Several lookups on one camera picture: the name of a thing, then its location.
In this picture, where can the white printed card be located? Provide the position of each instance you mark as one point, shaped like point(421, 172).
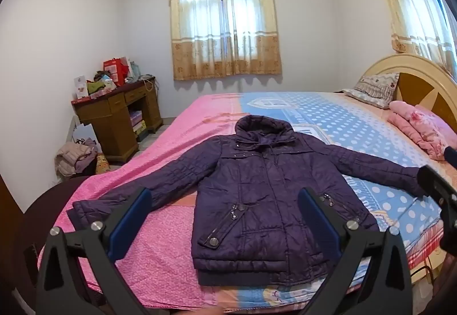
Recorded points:
point(80, 87)

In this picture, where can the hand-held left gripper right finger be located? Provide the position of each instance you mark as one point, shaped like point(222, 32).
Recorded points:
point(319, 225)

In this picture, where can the green cloth item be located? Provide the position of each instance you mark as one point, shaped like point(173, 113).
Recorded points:
point(96, 87)

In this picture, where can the beige floral window curtain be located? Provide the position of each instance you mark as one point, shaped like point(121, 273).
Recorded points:
point(225, 61)

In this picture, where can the cream and wood bed headboard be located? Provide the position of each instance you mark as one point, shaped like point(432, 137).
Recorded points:
point(417, 83)

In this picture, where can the brown wooden desk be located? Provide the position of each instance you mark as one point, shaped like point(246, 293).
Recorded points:
point(114, 125)

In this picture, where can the purple quilted hooded jacket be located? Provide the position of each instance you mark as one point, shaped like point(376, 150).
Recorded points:
point(257, 193)

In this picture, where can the bed with pink blue sheet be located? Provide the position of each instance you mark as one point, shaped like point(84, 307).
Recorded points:
point(185, 143)

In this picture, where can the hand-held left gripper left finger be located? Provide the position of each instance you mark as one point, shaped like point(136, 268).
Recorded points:
point(129, 225)

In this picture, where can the patterned grey pillow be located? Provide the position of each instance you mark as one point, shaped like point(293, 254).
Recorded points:
point(373, 90)

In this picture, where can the colourful printed bag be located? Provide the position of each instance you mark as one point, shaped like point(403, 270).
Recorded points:
point(102, 165)

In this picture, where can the beige sheer side curtain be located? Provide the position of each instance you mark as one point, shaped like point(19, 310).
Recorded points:
point(414, 15)

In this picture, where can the folded pink blanket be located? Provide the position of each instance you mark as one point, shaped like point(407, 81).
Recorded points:
point(417, 125)

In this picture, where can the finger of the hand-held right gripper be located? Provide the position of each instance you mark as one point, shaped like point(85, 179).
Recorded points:
point(450, 154)
point(433, 183)

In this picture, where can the dark round table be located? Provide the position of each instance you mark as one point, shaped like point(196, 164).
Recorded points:
point(46, 204)

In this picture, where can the boxes inside desk shelf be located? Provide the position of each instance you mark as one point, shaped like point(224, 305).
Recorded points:
point(137, 122)

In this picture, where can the pile of clothes on floor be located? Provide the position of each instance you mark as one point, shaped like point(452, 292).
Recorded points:
point(73, 158)

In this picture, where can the red gift bag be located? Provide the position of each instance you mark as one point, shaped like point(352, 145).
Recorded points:
point(115, 70)

